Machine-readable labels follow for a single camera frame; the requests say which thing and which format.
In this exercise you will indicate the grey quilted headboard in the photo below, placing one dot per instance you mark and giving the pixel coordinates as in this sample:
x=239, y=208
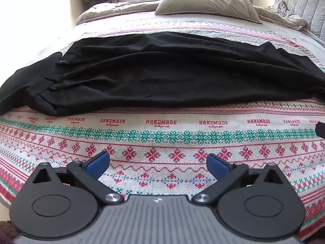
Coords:
x=304, y=2

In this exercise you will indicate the black pants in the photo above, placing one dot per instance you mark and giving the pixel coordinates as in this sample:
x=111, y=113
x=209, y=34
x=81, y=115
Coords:
x=152, y=76

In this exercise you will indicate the beige crumpled duvet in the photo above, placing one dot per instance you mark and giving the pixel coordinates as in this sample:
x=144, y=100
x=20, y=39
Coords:
x=114, y=7

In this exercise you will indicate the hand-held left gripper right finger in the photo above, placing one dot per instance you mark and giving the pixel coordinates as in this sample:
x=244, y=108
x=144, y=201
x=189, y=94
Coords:
x=215, y=166

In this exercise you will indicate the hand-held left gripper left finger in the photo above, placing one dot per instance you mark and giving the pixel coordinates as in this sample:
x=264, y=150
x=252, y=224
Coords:
x=97, y=165

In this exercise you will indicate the grey pillow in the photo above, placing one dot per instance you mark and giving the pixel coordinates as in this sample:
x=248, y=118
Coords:
x=203, y=5

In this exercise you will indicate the printed patterned blanket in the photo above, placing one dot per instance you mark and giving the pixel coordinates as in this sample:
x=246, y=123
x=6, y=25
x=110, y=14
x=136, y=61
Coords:
x=177, y=137

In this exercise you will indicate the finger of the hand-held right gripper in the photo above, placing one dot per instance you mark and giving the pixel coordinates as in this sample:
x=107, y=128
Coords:
x=321, y=129

